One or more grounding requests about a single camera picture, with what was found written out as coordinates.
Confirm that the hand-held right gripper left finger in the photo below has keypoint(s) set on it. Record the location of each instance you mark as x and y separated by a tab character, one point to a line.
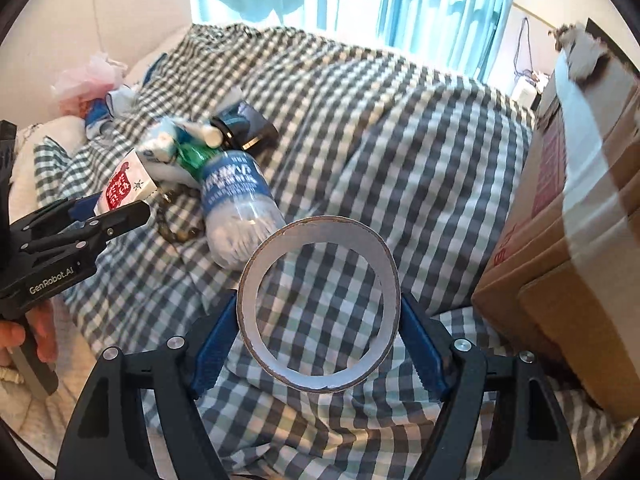
215	342

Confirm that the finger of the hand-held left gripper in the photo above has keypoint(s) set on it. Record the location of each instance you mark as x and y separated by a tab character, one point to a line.
60	212
120	222

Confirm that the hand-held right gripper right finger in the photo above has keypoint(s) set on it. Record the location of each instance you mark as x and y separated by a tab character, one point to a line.
424	347

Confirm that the white red printed packet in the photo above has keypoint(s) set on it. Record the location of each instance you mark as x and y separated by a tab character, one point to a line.
120	185

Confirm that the tape roll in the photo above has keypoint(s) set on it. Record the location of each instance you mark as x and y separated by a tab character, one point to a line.
250	280

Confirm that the cardboard box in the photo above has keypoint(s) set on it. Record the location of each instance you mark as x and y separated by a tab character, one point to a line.
575	260

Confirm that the person's left hand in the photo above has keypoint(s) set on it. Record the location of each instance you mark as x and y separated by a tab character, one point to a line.
42	327

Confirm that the small blue white tube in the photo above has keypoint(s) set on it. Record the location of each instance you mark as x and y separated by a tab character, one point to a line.
157	137

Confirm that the green packet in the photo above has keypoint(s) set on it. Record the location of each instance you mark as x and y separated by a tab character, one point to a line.
192	156

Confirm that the blue white work glove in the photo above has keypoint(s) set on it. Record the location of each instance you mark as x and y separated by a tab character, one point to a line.
107	112

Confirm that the blue label water bottle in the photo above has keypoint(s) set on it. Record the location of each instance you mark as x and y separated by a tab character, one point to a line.
235	195

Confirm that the pink plastic bag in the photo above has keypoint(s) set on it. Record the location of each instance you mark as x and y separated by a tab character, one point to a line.
87	82

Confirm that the black jar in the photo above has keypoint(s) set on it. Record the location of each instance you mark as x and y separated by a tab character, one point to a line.
247	122

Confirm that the grey white checked blanket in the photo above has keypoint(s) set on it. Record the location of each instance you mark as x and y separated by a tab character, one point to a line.
380	125

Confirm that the white appliance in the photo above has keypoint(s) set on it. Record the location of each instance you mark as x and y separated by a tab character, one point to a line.
526	91

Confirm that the wide blue curtain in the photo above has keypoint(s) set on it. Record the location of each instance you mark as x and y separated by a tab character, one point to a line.
350	5

